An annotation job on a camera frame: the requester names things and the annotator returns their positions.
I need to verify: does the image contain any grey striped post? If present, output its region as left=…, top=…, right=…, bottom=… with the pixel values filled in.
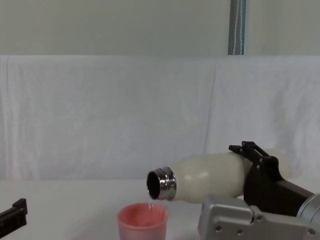
left=227, top=0, right=247, bottom=56

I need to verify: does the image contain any pink cup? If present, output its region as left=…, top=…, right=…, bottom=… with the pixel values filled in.
left=117, top=202, right=169, bottom=240

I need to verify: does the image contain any white table cloth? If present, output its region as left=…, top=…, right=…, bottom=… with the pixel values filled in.
left=0, top=177, right=320, bottom=240

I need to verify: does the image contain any cream vacuum bottle steel neck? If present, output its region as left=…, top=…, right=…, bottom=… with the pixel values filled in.
left=146, top=148, right=291, bottom=202

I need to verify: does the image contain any white wrinkled backdrop cloth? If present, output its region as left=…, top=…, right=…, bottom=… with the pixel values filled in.
left=0, top=54, right=320, bottom=181

